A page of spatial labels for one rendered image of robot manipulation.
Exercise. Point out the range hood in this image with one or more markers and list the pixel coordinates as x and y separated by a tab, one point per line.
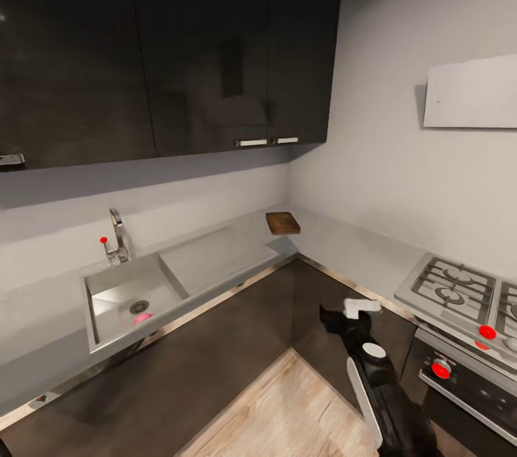
476	93

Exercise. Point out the cutting board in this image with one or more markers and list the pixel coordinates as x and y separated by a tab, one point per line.
282	221

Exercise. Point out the oven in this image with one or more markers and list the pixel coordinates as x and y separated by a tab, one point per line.
472	407

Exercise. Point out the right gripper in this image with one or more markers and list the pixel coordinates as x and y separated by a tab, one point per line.
337	323

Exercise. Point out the burner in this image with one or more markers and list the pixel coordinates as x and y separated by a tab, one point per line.
480	304

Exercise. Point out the drop in sink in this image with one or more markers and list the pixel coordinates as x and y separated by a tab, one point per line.
158	282

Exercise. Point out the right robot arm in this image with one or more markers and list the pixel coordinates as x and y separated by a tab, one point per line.
399	427

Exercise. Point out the vidalia onion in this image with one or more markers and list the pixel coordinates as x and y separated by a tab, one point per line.
140	318

